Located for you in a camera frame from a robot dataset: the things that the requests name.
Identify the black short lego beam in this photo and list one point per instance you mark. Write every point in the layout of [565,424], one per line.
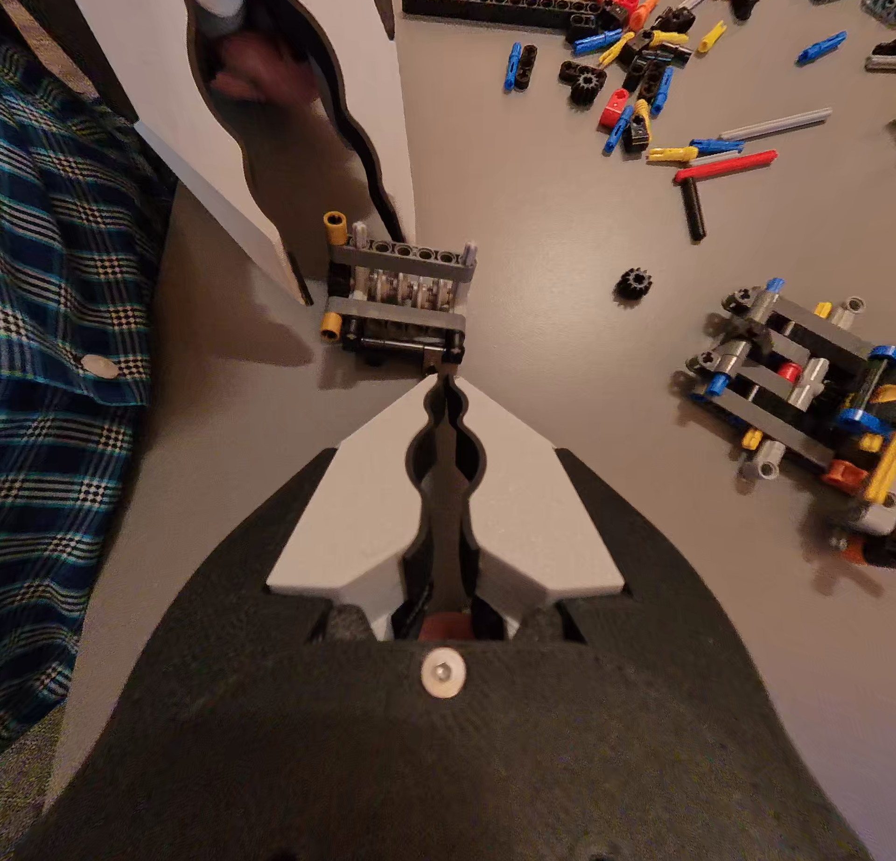
[530,66]

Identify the black lego axle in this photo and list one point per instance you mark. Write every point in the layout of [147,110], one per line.
[694,208]

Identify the small black lego gear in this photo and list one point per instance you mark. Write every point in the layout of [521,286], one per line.
[635,284]

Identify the blue lego pin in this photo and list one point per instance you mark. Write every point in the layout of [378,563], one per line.
[822,47]
[513,66]

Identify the person's left hand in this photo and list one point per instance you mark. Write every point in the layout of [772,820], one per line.
[259,70]

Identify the red lego axle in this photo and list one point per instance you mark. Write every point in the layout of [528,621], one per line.
[728,164]

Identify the large lego chassis assembly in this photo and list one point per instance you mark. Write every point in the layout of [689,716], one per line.
[791,364]

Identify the long grey lego axle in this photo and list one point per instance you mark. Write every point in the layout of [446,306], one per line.
[777,124]

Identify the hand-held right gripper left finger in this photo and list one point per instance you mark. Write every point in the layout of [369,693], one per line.
[336,525]

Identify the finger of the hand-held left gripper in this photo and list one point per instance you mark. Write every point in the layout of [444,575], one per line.
[154,70]
[364,70]

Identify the grey lego engine assembly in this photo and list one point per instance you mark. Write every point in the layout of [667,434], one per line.
[399,301]

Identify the long black lego beam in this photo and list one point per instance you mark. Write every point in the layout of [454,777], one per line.
[490,3]

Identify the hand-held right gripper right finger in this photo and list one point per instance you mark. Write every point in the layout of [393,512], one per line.
[546,525]

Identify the pile of lego pieces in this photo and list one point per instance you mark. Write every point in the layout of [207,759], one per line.
[616,105]

